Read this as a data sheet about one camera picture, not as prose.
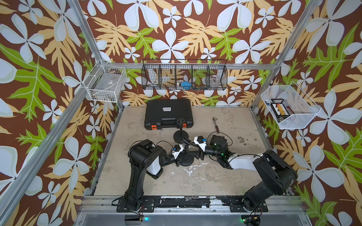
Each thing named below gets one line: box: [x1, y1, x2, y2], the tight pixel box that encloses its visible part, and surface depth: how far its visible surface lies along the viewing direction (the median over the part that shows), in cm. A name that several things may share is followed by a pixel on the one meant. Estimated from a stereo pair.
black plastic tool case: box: [144, 98, 194, 130], surface depth 110 cm
